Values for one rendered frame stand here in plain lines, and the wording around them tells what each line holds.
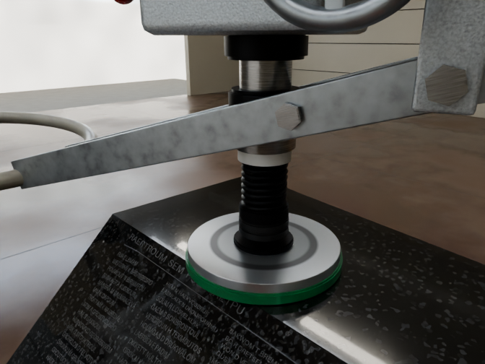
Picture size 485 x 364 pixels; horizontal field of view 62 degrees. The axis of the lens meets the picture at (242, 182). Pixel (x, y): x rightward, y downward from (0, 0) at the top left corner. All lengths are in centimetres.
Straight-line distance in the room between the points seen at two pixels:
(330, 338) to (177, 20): 36
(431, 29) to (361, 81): 8
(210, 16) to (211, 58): 833
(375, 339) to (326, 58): 763
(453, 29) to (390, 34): 696
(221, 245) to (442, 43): 36
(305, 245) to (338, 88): 24
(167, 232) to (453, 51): 48
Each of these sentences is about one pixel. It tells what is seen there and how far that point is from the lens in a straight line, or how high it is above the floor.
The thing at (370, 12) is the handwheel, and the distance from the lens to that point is 31.
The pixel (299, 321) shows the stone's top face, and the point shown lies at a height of 82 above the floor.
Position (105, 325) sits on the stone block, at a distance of 66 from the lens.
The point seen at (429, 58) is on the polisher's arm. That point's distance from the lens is 38.
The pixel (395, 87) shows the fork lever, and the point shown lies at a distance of 41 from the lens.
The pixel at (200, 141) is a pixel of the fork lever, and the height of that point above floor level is 100.
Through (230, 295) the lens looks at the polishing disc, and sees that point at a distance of 50.
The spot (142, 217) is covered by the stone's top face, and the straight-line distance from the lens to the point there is 74.
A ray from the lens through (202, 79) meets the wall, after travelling 861.
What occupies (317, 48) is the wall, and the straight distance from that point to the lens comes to 813.
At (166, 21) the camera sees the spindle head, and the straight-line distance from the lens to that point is 44.
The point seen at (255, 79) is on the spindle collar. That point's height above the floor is 107.
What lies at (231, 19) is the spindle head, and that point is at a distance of 40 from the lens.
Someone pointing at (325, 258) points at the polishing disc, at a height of 85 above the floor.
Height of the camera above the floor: 112
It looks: 20 degrees down
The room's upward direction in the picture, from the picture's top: straight up
